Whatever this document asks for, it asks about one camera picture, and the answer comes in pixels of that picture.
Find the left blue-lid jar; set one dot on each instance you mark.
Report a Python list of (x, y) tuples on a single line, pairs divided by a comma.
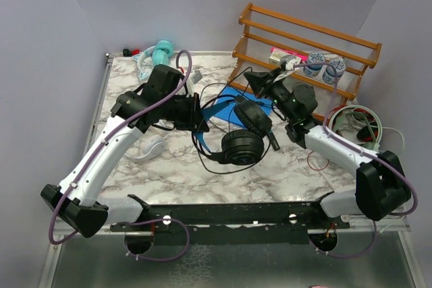
[(313, 66)]

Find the black blue marker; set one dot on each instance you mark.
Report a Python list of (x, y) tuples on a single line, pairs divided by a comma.
[(273, 141)]

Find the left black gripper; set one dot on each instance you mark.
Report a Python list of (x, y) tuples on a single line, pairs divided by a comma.
[(195, 119)]

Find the red black connector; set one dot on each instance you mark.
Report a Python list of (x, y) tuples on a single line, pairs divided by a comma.
[(130, 53)]

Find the blue-lid jar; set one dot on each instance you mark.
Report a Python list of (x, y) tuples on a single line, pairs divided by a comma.
[(334, 71), (313, 66)]

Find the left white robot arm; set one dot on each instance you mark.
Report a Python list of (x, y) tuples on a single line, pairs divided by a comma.
[(85, 181)]

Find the wooden shelf rack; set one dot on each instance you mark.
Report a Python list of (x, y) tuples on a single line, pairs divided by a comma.
[(265, 31)]

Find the red black headphones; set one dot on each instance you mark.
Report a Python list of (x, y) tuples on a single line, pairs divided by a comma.
[(370, 132)]

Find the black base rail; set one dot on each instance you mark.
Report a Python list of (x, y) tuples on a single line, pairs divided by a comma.
[(208, 224)]

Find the right blue-lid jar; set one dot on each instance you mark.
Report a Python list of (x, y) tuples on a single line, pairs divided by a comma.
[(334, 71)]

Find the white stick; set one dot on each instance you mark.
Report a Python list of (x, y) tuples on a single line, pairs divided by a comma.
[(314, 167)]

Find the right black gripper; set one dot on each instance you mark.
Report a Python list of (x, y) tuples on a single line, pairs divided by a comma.
[(258, 79)]

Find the white over-ear headphones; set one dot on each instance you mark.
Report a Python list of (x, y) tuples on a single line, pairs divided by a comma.
[(147, 148)]

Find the blue notebook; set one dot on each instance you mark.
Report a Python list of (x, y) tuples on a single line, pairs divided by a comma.
[(227, 114)]

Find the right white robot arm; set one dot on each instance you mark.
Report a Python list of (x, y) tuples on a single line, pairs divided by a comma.
[(381, 186)]

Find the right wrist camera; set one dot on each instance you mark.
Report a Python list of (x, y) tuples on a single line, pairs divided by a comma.
[(288, 62)]

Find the black blue headphones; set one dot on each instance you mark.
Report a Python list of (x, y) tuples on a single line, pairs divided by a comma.
[(239, 147)]

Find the teal cat-ear headphones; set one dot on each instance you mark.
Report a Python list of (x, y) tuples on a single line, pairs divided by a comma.
[(160, 54)]

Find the white green box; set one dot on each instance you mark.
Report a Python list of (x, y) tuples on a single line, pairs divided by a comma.
[(276, 55)]

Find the green headphones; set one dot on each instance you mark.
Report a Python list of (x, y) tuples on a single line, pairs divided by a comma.
[(373, 146)]

